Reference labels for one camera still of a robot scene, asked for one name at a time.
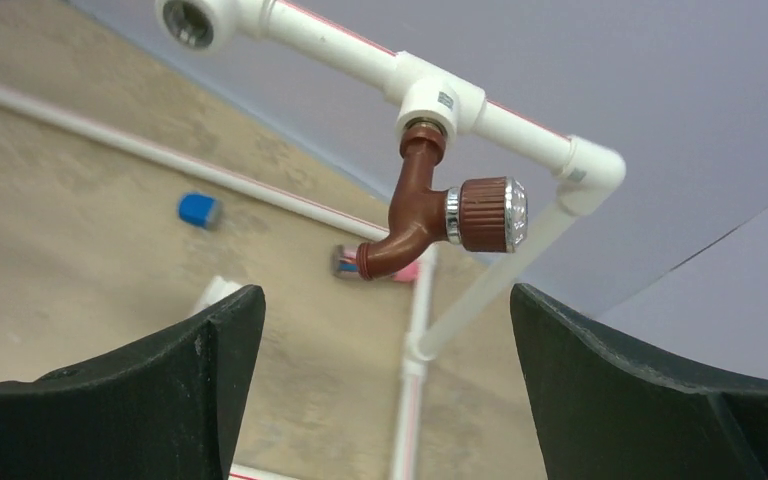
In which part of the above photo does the brown water faucet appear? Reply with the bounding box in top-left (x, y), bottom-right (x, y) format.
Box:
top-left (357, 119), bottom-right (528, 265)

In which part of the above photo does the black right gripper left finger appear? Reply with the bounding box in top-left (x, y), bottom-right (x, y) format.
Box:
top-left (0, 285), bottom-right (266, 479)

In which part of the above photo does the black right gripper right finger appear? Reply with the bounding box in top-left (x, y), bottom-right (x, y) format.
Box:
top-left (510, 284), bottom-right (768, 479)

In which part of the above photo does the white stapler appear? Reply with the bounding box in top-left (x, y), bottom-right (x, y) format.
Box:
top-left (190, 275), bottom-right (242, 316)

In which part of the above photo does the blue cube block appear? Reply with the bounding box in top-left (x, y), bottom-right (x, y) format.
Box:
top-left (177, 192), bottom-right (222, 230)

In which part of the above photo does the pink capped colourful can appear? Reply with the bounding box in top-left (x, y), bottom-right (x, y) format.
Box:
top-left (330, 244), bottom-right (420, 283)

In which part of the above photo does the white PVC pipe frame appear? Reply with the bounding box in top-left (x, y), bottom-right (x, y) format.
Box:
top-left (0, 1), bottom-right (626, 479)

